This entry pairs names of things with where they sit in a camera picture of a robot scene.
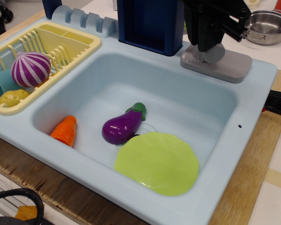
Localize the light blue toy sink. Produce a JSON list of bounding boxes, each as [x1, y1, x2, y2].
[[0, 5, 278, 225]]

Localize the orange toy carrot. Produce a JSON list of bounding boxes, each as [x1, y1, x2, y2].
[[50, 115, 77, 147]]

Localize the yellow toy potato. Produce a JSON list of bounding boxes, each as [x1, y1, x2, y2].
[[0, 89, 30, 107]]

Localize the stainless steel pot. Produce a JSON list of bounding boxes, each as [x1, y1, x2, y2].
[[245, 10, 281, 45]]

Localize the purple toy eggplant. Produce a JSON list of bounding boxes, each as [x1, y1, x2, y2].
[[102, 102, 147, 145]]

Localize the yellow dish rack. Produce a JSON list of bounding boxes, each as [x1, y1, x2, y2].
[[0, 22, 102, 115]]

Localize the cream plastic toy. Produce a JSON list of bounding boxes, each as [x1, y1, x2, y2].
[[244, 0, 261, 9]]

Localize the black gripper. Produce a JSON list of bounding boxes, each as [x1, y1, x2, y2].
[[184, 0, 251, 52]]

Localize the grey toy faucet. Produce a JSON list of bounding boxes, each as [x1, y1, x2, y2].
[[180, 44, 252, 83]]

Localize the teal plastic cup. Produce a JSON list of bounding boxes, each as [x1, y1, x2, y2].
[[0, 69, 21, 97]]

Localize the orange tape piece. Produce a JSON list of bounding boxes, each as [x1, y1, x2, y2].
[[14, 205, 44, 221]]

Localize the lime green plate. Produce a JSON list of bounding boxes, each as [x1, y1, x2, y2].
[[114, 132, 199, 196]]

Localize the dark blue box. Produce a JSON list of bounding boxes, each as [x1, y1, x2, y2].
[[117, 0, 185, 56]]

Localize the black clamp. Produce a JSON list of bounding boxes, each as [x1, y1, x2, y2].
[[262, 90, 281, 115]]

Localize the black braided cable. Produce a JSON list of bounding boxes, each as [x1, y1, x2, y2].
[[0, 188, 44, 225]]

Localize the purple striped toy onion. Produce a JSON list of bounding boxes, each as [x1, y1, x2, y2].
[[10, 52, 51, 87]]

